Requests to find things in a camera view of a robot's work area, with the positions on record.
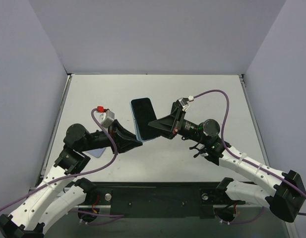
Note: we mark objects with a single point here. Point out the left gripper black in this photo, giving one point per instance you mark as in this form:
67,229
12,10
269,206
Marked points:
115,137

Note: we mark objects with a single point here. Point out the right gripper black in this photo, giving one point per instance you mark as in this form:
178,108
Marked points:
178,122

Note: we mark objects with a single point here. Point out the phone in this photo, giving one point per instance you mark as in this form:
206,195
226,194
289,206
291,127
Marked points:
143,113

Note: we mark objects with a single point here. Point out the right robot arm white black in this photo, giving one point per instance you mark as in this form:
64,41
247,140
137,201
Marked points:
283,193

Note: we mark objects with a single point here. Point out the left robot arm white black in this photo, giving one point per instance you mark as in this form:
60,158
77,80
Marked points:
65,185

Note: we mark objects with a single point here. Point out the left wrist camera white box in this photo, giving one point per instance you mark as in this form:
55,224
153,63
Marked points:
106,117

